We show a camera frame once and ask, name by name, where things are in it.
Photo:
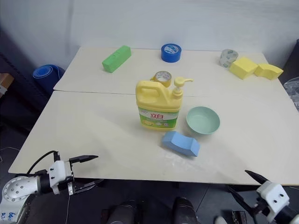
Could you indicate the large yellow sponge block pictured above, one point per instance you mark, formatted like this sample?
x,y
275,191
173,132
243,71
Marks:
x,y
243,67

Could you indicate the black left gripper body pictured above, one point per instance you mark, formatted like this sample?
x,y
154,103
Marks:
x,y
69,180

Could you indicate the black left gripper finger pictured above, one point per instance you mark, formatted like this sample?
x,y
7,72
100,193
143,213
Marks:
x,y
87,186
84,158

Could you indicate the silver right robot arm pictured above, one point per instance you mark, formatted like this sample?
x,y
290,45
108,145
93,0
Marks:
x,y
289,215

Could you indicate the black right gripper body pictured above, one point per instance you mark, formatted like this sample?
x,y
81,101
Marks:
x,y
261,207

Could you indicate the blue tape roll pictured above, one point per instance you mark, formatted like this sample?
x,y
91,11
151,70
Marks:
x,y
171,55

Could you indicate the mint green bowl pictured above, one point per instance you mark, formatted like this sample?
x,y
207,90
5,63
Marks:
x,y
202,121

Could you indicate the small yellow sponge block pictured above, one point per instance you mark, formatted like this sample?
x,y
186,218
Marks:
x,y
268,70

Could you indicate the clear plastic bag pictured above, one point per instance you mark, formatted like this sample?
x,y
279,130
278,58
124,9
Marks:
x,y
293,89

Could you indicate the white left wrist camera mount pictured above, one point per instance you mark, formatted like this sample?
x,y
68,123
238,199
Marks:
x,y
57,171

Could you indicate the dark rounded shape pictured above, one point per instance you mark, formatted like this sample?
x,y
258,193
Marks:
x,y
123,212
185,210

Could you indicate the brown cardboard box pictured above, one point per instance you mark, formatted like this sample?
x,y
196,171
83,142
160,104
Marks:
x,y
5,81

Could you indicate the blue sponge block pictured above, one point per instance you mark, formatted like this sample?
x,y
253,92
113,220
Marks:
x,y
180,142

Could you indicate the yellow detergent bottle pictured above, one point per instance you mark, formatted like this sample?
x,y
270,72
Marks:
x,y
157,102

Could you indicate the clear tape roll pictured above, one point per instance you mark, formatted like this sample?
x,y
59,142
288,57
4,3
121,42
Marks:
x,y
227,58

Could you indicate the tan packing tape roll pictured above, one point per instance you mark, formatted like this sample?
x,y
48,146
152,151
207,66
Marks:
x,y
164,79

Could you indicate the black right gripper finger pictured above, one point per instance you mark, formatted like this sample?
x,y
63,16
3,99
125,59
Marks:
x,y
257,177
240,200

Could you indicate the blue rolled foam mat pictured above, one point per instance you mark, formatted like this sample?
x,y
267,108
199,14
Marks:
x,y
46,73

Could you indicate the green sponge block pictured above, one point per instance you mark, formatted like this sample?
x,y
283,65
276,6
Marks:
x,y
116,58

